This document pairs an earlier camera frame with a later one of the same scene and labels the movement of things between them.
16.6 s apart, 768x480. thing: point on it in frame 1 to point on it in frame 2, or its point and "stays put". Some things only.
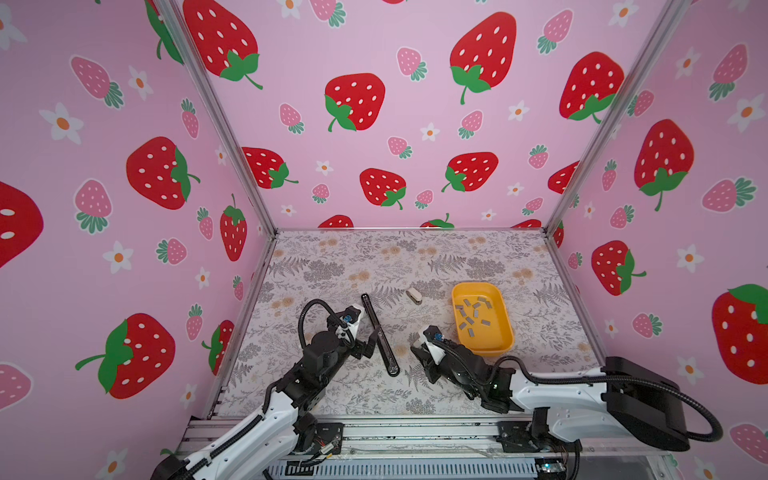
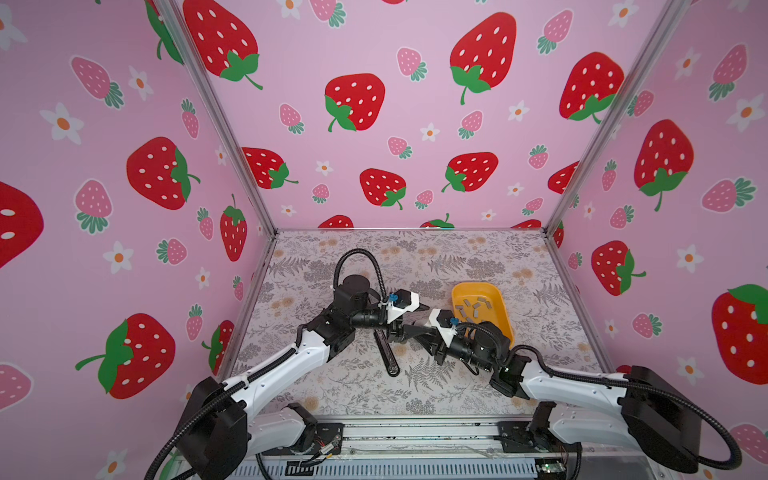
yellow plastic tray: [482, 319] stays put
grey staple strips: [476, 315] stays put
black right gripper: [425, 359] to [437, 346]
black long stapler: [391, 367] stays put
